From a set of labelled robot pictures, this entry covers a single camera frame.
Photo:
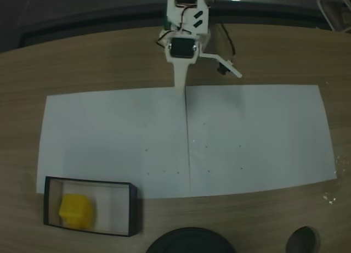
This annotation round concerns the black camera on white bracket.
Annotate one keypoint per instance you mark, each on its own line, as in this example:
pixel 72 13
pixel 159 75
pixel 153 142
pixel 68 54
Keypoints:
pixel 233 70

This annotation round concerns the yellow plastic cube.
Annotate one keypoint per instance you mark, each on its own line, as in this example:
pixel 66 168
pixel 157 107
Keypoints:
pixel 75 209

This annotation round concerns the dark brown open box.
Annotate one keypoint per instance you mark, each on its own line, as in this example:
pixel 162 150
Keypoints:
pixel 115 209

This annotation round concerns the white paper sheet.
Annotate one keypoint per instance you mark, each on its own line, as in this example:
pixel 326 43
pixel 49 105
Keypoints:
pixel 109 132
pixel 260 132

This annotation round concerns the black round object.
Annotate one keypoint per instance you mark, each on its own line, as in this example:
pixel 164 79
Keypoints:
pixel 189 242

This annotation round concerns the dark rounded object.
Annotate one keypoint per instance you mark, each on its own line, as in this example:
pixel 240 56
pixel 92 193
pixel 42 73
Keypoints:
pixel 303 240

